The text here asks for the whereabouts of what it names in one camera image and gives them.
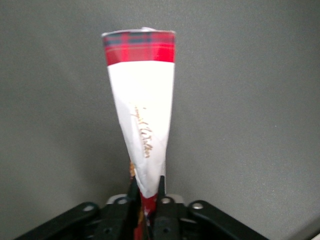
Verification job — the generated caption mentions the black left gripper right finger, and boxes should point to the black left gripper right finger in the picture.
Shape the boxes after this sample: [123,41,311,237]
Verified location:
[152,174,181,240]

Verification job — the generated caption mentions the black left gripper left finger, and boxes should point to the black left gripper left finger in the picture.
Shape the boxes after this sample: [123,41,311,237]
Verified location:
[99,177,141,240]

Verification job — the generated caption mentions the red tartan cookie box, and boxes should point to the red tartan cookie box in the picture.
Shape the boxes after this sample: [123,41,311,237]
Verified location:
[100,26,176,240]

